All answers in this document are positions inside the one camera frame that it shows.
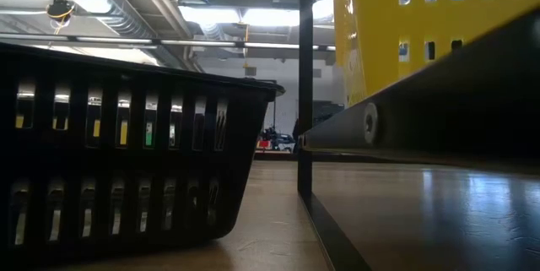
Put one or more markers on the black shelf side frame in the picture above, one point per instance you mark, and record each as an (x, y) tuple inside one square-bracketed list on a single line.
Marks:
[(305, 93)]

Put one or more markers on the black background cabinet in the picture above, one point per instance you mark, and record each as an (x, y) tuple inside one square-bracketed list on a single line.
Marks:
[(327, 112)]

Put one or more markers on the black metal table frame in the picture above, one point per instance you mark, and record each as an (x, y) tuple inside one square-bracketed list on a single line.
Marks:
[(274, 156)]

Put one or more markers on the black plastic basket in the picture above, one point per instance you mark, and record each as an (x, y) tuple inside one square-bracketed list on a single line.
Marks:
[(126, 161)]

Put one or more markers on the large silver ventilation duct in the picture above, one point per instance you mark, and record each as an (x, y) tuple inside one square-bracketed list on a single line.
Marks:
[(105, 13)]

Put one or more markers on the bright ceiling light panel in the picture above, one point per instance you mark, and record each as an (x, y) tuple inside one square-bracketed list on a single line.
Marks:
[(236, 15)]

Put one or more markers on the long ceiling light bar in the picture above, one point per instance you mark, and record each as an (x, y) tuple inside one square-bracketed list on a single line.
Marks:
[(190, 43)]

